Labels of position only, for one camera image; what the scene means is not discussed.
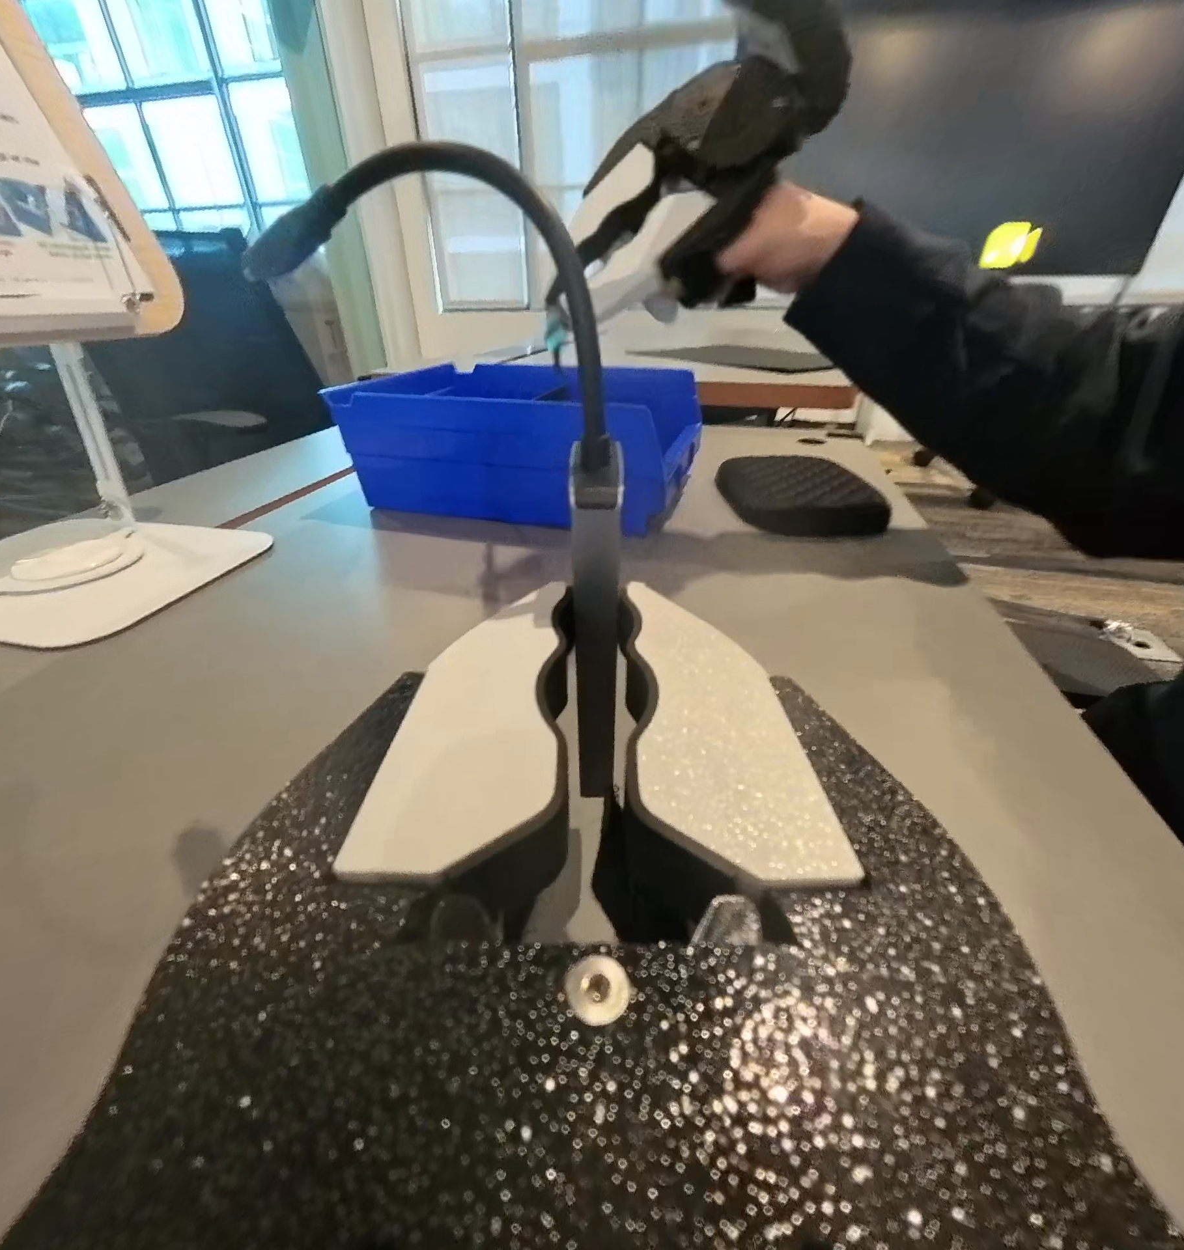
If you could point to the black wrist rest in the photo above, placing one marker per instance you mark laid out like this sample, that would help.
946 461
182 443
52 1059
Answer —
804 493

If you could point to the paned window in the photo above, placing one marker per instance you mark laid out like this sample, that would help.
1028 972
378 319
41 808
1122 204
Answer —
573 97
182 117

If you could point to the background desk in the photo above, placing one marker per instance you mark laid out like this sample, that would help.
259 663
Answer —
750 386

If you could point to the person's right hand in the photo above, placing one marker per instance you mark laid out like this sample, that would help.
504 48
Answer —
798 235

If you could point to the black desk mat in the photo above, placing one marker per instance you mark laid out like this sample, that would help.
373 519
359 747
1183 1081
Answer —
741 359

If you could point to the person's right forearm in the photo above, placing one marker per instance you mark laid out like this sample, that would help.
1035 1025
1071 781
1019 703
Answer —
994 388

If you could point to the blue plastic bin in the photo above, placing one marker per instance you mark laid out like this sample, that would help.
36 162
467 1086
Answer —
473 461

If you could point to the dark grey usb hub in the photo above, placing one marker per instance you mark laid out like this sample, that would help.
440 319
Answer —
598 634

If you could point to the black mesh chair seat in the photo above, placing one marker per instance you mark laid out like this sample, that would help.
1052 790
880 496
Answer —
1052 641

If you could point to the dark monitor screen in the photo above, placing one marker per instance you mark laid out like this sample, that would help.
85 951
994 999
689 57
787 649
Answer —
994 97

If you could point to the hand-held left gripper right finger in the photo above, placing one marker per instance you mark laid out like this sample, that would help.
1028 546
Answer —
728 761

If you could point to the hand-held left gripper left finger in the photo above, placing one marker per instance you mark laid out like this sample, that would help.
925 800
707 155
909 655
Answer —
455 761

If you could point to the black office chair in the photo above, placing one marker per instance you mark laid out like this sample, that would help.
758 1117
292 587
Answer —
211 344

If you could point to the person's dark clothing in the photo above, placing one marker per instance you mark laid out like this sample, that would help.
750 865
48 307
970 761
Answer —
1163 773

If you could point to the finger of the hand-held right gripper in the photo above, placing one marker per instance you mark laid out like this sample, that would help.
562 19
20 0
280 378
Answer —
623 287
623 204

